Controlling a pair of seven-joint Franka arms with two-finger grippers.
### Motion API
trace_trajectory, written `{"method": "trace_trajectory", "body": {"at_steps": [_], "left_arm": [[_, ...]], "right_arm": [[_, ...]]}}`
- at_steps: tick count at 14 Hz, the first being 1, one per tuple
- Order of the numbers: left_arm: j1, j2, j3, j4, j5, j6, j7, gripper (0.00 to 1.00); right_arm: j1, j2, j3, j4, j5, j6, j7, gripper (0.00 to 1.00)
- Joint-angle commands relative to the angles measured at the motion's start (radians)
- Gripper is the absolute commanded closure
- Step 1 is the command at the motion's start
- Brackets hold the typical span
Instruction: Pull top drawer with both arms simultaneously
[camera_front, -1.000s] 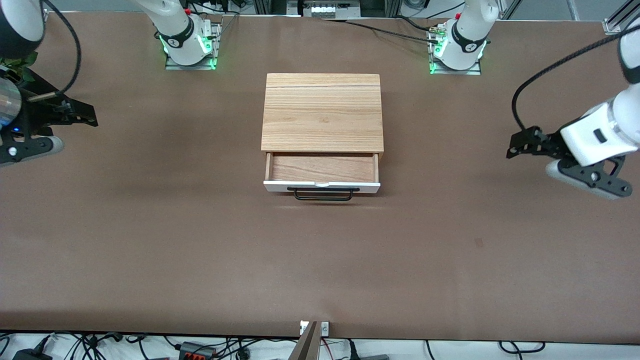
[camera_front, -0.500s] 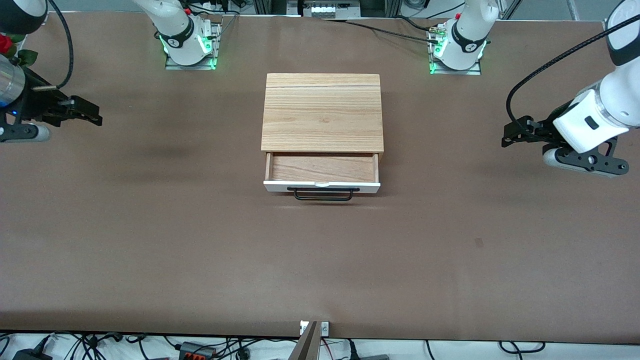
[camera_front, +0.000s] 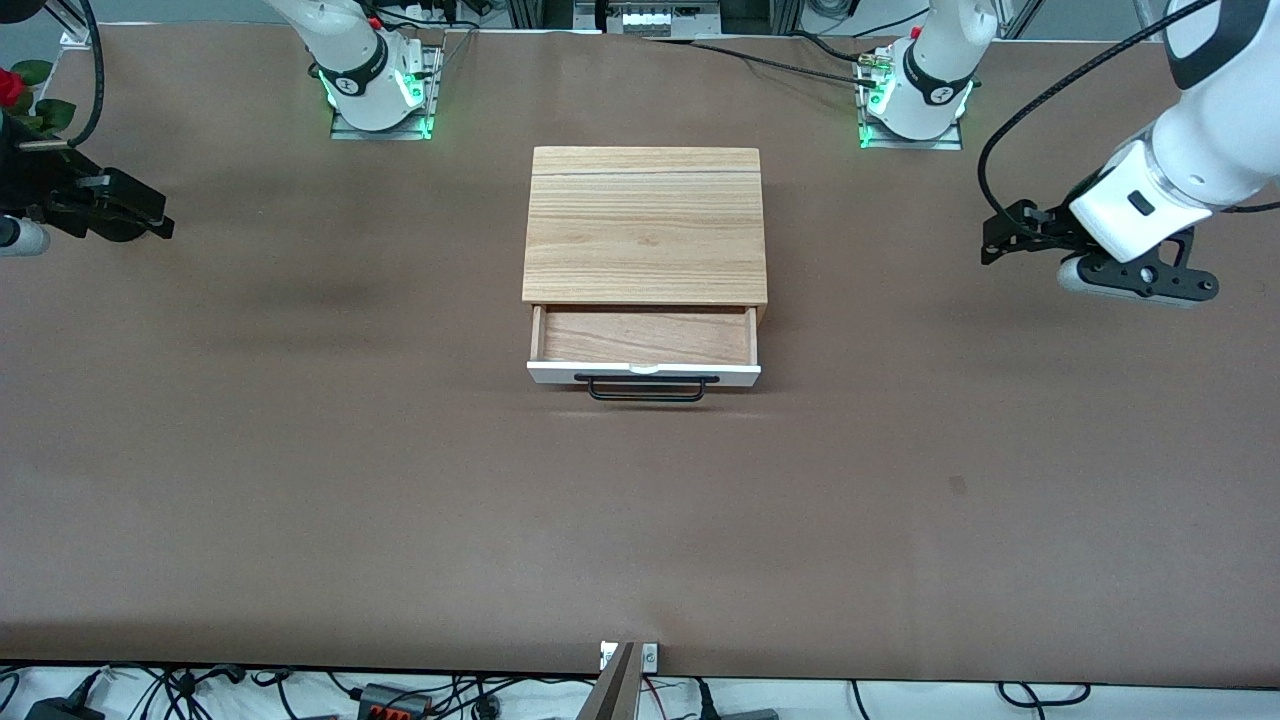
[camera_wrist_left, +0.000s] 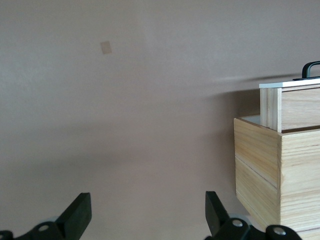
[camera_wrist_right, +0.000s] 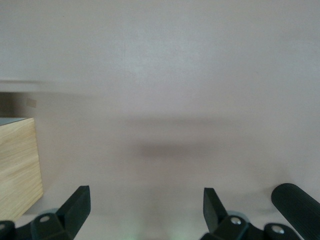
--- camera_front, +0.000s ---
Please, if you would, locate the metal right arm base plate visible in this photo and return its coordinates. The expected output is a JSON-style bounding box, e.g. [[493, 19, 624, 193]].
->
[[329, 45, 444, 142]]

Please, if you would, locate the black box with red connectors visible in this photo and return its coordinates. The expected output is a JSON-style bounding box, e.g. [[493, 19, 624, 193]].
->
[[357, 683, 434, 720]]

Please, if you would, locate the red artificial rose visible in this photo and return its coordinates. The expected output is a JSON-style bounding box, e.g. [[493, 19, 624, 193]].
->
[[0, 60, 78, 137]]

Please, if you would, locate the grey-brown camera mount beam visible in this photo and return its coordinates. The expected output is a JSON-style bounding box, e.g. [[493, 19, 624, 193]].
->
[[574, 643, 642, 720]]

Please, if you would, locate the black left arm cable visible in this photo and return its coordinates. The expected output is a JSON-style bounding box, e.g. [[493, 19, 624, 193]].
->
[[978, 0, 1193, 219]]

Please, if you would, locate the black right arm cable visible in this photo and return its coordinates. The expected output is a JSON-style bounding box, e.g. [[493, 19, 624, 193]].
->
[[60, 0, 107, 149]]

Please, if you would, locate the black looped cable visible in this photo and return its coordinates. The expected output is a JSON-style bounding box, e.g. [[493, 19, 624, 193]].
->
[[997, 681, 1092, 710]]

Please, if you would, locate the aluminium profile frame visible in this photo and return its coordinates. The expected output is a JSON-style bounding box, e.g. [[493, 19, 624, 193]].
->
[[505, 0, 601, 33]]

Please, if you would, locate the black cable across table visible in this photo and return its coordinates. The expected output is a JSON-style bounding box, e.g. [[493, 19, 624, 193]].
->
[[650, 33, 887, 89]]

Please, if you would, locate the white-fronted wooden drawer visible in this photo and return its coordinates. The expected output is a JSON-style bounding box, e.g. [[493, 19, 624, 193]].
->
[[527, 303, 763, 387]]

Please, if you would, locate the black metal drawer handle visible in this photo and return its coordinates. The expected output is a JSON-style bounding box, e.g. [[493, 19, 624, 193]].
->
[[575, 373, 721, 404]]

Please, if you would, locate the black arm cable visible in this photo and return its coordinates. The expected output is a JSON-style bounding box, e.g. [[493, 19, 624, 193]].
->
[[978, 0, 1193, 219], [60, 0, 107, 149]]

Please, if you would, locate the white power strip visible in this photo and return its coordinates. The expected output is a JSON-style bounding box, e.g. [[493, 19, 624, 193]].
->
[[604, 0, 697, 39]]

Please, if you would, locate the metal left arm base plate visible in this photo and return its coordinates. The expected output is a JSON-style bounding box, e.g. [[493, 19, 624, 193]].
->
[[858, 92, 967, 152]]

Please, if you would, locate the light wood drawer cabinet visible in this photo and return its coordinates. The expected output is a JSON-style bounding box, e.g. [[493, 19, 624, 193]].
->
[[522, 146, 771, 327]]

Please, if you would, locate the small metal bracket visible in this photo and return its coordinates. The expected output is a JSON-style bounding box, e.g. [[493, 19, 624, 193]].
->
[[599, 640, 660, 672]]

